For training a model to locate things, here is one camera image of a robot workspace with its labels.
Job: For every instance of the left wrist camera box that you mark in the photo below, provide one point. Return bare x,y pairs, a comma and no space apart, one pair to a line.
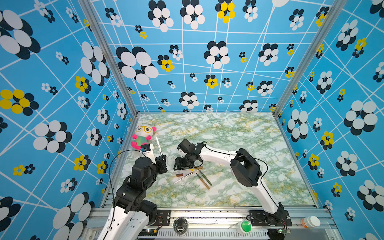
148,151

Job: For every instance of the white pen green tip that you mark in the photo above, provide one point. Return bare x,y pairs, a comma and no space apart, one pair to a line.
159,146

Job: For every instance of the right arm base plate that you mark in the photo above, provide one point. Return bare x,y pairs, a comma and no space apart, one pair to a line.
260,218

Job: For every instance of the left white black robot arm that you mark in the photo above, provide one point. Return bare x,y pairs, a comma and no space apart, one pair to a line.
131,214

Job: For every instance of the aluminium front frame rail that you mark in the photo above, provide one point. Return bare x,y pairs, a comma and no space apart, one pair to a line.
226,217

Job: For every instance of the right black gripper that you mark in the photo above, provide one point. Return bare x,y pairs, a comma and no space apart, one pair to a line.
178,164

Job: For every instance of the green gel pen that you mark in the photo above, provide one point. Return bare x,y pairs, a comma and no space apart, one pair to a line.
206,179

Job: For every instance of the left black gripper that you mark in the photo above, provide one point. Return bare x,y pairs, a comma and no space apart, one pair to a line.
162,166

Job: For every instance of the white pen brown tip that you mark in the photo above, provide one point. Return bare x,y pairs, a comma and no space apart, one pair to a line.
184,177

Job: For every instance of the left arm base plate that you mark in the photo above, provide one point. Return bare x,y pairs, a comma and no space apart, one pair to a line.
160,218

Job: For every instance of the white orange bottle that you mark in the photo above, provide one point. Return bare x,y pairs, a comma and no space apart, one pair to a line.
310,222

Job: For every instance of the brown gel pen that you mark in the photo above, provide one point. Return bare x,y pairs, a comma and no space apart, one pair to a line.
204,183

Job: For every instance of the white pink plush toy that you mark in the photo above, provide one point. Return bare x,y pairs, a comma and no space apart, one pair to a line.
142,136

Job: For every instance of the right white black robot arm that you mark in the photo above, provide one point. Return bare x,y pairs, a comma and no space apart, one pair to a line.
246,169

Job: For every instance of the green push button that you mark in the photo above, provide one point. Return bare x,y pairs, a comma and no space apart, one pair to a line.
244,227

